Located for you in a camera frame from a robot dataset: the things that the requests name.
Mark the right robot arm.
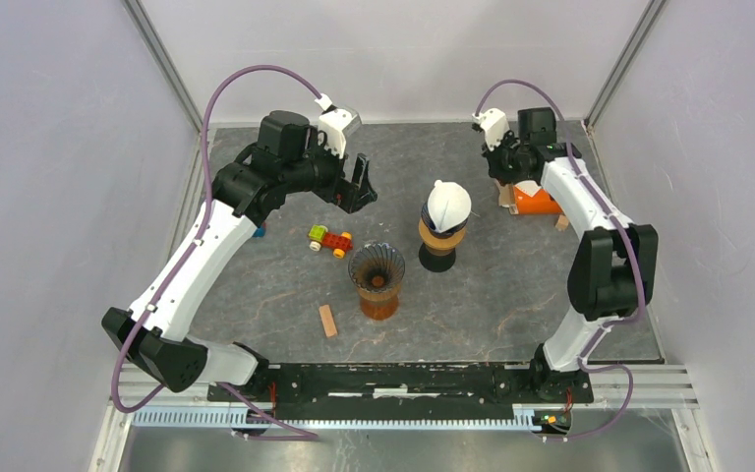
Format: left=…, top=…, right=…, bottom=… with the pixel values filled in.
left=473, top=107, right=659, bottom=401

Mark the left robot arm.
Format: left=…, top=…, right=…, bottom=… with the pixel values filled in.
left=101, top=106, right=377, bottom=401

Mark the orange glass carafe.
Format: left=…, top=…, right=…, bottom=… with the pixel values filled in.
left=360, top=297, right=399, bottom=321

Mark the small wooden block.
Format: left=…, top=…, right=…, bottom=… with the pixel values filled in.
left=319, top=305, right=338, bottom=338

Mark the clear smoky ribbed dripper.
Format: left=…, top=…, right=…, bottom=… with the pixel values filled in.
left=348, top=242, right=406, bottom=293

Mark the orange black coffee filter box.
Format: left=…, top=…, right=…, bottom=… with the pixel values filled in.
left=494, top=180, right=562, bottom=215

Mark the colourful toy brick car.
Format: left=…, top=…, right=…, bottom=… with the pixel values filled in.
left=307, top=225, right=353, bottom=260

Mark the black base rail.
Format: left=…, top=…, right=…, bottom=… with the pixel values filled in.
left=237, top=362, right=594, bottom=421

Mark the light wooden ring holder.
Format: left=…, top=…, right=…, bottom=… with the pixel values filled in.
left=418, top=219, right=467, bottom=255

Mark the blue ribbed plastic dripper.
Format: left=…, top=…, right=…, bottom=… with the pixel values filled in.
left=421, top=204, right=468, bottom=239

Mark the small wooden cube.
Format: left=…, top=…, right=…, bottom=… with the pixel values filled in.
left=554, top=214, right=569, bottom=231

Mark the blue red toy brick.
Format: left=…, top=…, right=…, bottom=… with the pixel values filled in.
left=253, top=222, right=266, bottom=238

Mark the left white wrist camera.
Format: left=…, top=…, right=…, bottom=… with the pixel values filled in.
left=315, top=93, right=362, bottom=160

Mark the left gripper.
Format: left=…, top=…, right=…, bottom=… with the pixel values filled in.
left=282, top=128, right=378, bottom=213

